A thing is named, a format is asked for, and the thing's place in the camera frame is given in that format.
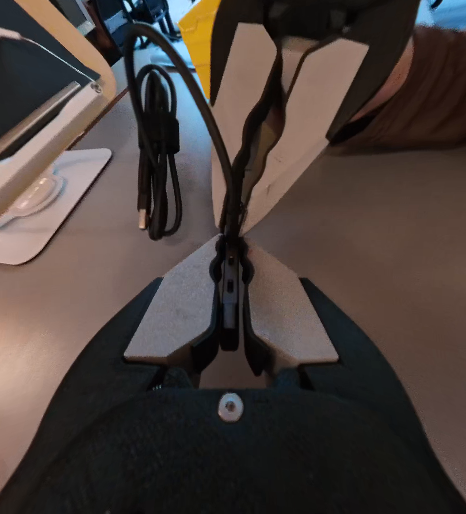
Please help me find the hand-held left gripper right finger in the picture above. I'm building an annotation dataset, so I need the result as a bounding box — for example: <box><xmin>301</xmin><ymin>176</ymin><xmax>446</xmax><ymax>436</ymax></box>
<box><xmin>239</xmin><ymin>236</ymin><xmax>341</xmax><ymax>377</ymax></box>

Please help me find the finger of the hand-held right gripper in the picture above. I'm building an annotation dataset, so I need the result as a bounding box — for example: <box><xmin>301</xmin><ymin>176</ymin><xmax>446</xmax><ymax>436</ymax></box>
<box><xmin>211</xmin><ymin>22</ymin><xmax>278</xmax><ymax>234</ymax></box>
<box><xmin>236</xmin><ymin>37</ymin><xmax>371</xmax><ymax>238</ymax></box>

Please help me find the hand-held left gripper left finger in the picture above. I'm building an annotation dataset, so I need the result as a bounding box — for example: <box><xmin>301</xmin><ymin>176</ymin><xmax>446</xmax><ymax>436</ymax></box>
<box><xmin>123</xmin><ymin>234</ymin><xmax>223</xmax><ymax>376</ymax></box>

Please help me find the black usb-c cable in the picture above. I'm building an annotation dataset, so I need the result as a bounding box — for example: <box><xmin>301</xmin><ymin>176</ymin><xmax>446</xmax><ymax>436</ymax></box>
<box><xmin>123</xmin><ymin>22</ymin><xmax>245</xmax><ymax>243</ymax></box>

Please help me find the person's right forearm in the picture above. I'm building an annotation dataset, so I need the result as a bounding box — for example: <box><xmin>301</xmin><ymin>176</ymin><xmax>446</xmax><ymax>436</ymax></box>
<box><xmin>329</xmin><ymin>25</ymin><xmax>466</xmax><ymax>156</ymax></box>

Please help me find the yellow bin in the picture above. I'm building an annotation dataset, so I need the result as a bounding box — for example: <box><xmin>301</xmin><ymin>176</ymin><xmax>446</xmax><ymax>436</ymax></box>
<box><xmin>178</xmin><ymin>0</ymin><xmax>222</xmax><ymax>102</ymax></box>

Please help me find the bundled black cable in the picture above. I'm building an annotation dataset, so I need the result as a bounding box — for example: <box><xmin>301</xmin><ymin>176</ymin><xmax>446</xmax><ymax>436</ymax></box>
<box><xmin>139</xmin><ymin>63</ymin><xmax>184</xmax><ymax>241</ymax></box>

